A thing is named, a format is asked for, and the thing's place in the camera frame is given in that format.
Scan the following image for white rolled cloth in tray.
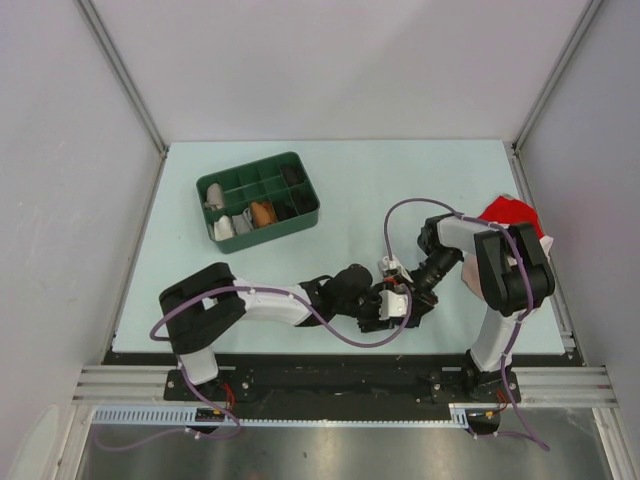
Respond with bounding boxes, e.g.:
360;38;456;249
213;215;236;242

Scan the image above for aluminium frame rail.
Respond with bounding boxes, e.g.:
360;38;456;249
72;366;618;408

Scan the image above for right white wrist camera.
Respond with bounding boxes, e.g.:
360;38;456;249
378;255;413;284

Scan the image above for pink underwear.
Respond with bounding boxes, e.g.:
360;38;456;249
461;254;484;300

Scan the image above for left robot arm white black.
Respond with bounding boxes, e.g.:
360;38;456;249
150;262;408;400

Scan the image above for grey rolled cloth in tray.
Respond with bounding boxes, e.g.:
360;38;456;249
232;207;255;236

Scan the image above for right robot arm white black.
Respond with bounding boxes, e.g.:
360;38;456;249
398;214;555;402

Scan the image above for purple cable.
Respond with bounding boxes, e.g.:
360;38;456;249
93;282;416;452
383;197;551;452

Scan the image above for black rolled cloth back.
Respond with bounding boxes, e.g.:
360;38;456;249
280;165;306;187

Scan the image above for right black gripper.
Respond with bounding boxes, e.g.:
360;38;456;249
394;246;462;325

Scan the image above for red white underwear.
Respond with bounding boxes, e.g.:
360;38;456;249
479;195;554;256

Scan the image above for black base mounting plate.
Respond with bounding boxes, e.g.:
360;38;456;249
101;350;584;393

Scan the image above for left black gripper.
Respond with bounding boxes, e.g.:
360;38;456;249
334;281;394;332

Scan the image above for green compartment organizer tray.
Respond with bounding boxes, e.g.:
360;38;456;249
196;151;320;254

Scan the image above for black rolled cloth right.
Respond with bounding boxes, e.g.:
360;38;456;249
291;191;318;215

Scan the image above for beige rolled cloth in tray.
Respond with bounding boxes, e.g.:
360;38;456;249
204;183;225;211

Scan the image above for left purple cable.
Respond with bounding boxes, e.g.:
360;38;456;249
93;282;416;452

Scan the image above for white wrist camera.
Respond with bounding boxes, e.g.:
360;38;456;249
378;255;413;284
379;290;411;321

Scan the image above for black rolled cloth front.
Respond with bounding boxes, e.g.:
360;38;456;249
272;201;297;222

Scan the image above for black rolled cloth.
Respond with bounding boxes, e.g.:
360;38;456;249
272;201;297;222
291;191;318;215
280;165;306;187

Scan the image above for slotted cable duct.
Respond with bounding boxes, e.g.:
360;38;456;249
92;405;498;429

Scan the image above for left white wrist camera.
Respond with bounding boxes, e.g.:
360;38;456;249
379;290;411;321

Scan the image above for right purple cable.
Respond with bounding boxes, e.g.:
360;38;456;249
383;197;551;452

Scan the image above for orange rolled cloth in tray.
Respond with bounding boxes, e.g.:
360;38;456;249
250;201;278;229

